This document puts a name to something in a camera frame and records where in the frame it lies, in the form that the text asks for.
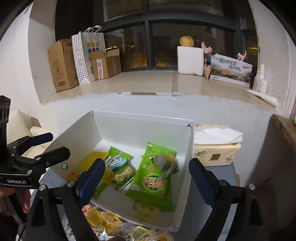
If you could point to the white foam box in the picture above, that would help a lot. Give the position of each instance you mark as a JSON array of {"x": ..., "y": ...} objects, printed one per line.
[{"x": 190, "y": 60}]

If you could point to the blue grey table mat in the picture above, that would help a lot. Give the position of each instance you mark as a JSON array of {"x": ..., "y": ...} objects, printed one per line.
[{"x": 196, "y": 212}]

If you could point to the white dotted paper bag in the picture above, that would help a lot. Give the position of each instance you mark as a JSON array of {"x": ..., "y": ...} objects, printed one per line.
[{"x": 84, "y": 43}]

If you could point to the tall brown cardboard box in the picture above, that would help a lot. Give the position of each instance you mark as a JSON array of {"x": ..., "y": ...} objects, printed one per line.
[{"x": 62, "y": 66}]

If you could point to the wooden side shelf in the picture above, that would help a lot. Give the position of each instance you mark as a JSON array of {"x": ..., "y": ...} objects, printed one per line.
[{"x": 283, "y": 133}]

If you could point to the cream leather sofa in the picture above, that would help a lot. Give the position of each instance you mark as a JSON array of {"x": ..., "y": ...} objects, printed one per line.
[{"x": 21, "y": 125}]

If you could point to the person left hand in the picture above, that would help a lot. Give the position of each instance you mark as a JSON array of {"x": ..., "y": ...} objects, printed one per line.
[{"x": 21, "y": 200}]

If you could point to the green white snack packet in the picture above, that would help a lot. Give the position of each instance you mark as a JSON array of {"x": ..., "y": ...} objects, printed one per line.
[{"x": 118, "y": 162}]

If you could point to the cartoon lid jelly cup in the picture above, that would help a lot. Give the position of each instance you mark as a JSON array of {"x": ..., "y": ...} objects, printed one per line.
[{"x": 152, "y": 235}]

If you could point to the yellow pomelo fruit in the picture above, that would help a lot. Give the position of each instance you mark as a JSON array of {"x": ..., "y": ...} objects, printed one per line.
[{"x": 186, "y": 41}]

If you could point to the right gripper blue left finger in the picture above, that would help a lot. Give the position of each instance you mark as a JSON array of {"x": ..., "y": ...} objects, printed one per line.
[{"x": 88, "y": 181}]

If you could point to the small red jelly cup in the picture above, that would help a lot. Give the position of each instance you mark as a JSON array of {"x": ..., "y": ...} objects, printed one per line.
[{"x": 86, "y": 208}]

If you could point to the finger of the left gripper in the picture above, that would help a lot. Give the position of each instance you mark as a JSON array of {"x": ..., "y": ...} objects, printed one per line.
[
  {"x": 25, "y": 143},
  {"x": 43, "y": 161}
]

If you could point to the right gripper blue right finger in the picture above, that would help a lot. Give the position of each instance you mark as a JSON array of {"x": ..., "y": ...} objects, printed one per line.
[{"x": 205, "y": 180}]

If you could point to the orange yellow jelly cup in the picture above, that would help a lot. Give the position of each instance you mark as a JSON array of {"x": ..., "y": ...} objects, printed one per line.
[{"x": 109, "y": 222}]

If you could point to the amber jelly cup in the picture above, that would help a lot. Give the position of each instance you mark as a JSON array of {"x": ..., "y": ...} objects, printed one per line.
[{"x": 93, "y": 217}]

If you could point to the yellow tissue paper pack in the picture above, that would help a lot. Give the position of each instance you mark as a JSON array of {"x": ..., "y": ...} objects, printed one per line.
[{"x": 216, "y": 145}]

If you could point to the white cardboard storage box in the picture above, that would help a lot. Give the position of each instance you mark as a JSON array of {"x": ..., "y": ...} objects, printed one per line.
[{"x": 130, "y": 133}]

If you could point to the open small cardboard box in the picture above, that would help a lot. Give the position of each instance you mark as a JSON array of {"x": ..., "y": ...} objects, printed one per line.
[{"x": 105, "y": 65}]

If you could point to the landscape printed long box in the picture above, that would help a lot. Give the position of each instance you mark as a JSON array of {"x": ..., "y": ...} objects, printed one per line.
[{"x": 230, "y": 70}]

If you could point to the yellow snack packet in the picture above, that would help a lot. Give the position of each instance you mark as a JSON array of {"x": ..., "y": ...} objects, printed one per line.
[{"x": 86, "y": 164}]

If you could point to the brown meat snack packet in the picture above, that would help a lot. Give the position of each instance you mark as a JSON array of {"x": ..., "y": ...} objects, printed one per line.
[{"x": 103, "y": 233}]

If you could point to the large green snack bag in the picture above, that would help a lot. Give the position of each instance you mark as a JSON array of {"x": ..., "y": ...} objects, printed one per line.
[{"x": 152, "y": 181}]

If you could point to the rolled white paper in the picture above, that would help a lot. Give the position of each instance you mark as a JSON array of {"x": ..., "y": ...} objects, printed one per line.
[{"x": 268, "y": 99}]

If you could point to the white plastic bottle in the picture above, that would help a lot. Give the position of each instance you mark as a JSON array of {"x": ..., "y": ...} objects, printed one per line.
[{"x": 260, "y": 84}]

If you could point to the pale yellow jelly cup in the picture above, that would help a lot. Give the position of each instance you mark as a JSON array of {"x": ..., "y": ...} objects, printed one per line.
[{"x": 136, "y": 232}]

